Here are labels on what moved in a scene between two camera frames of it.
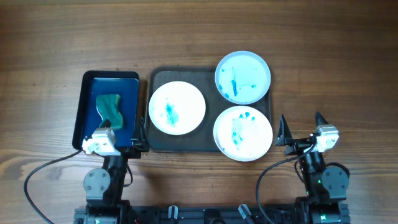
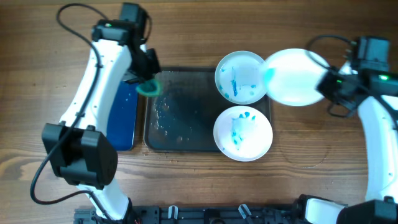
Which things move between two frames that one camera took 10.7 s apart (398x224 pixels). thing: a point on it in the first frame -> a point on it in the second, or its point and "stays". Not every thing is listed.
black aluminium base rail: (207, 214) stays
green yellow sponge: (107, 105) -> (151, 88)
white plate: (242, 133) stays
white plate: (176, 107) -> (291, 78)
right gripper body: (297, 146) -> (327, 86)
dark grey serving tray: (201, 139) stays
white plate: (242, 78) stays
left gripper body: (128, 152) -> (143, 64)
